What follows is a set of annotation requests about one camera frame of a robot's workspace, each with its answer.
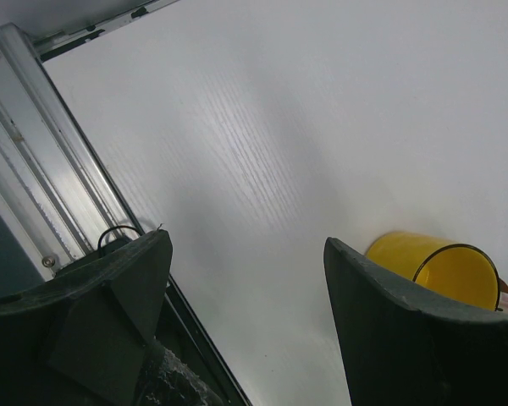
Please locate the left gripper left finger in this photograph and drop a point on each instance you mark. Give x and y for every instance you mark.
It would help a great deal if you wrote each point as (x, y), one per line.
(81, 338)

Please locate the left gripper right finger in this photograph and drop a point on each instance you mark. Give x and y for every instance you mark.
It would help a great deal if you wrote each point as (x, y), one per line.
(402, 344)

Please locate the yellow enamel mug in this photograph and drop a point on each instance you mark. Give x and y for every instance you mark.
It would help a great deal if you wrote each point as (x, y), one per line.
(458, 271)

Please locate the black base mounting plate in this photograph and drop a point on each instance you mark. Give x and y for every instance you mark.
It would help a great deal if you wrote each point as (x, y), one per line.
(180, 365)

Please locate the aluminium rail frame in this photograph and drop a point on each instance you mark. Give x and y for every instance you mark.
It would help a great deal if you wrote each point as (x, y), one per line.
(56, 198)

